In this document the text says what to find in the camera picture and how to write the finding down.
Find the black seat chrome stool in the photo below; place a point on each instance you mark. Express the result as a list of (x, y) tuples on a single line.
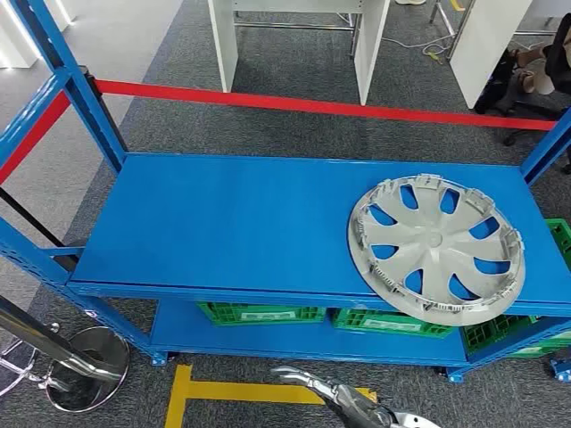
[(17, 360)]

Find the chrome stanchion post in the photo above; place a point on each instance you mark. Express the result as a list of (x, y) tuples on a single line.
[(105, 112), (84, 366)]

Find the person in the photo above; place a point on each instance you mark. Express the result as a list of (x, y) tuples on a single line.
[(557, 59)]

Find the green plastic crate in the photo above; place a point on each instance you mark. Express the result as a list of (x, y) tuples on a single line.
[(490, 334), (393, 324), (267, 314)]

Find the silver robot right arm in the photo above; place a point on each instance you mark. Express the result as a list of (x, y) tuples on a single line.
[(415, 420)]

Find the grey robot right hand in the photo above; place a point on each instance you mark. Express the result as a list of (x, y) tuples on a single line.
[(352, 404)]

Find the red barrier belt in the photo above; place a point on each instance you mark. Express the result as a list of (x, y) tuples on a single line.
[(312, 106), (35, 137)]

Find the silver plastic wheel hubcap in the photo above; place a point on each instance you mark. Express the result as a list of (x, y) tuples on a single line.
[(428, 242)]

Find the white desk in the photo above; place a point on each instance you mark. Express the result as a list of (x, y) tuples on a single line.
[(223, 41), (486, 47)]

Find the person's foot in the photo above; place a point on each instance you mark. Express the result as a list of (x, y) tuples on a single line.
[(410, 2)]

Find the black office chair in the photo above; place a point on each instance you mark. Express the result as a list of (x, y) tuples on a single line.
[(535, 110)]

